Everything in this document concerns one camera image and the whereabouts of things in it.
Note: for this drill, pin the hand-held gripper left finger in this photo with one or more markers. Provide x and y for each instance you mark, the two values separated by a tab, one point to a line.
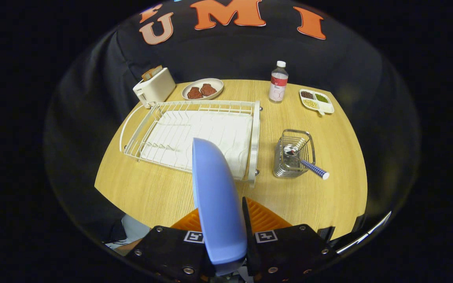
167	251

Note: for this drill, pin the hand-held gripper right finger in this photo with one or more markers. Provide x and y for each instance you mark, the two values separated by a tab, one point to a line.
245	224

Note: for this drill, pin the blue plate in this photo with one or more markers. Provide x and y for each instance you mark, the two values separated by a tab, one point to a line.
218	204

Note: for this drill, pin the white divided dish with beans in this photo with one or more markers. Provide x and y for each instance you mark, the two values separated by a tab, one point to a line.
317	105

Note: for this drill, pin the beige oval plate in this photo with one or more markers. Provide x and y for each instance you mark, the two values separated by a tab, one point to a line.
215	83

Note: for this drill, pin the person's light clothing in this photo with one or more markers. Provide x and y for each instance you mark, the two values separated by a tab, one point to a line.
134	232

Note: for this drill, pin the brown meat piece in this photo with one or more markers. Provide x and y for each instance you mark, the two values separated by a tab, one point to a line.
208	90
194	93

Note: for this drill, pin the clear bottle with red label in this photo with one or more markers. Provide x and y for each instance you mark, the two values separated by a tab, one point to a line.
278	84

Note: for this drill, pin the cream toaster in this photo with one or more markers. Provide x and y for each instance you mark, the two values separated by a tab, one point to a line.
155	88

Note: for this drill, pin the black backdrop cloth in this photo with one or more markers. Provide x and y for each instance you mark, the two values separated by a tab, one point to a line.
230	51

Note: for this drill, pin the toast slice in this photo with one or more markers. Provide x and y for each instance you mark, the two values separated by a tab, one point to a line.
147	75
155	71

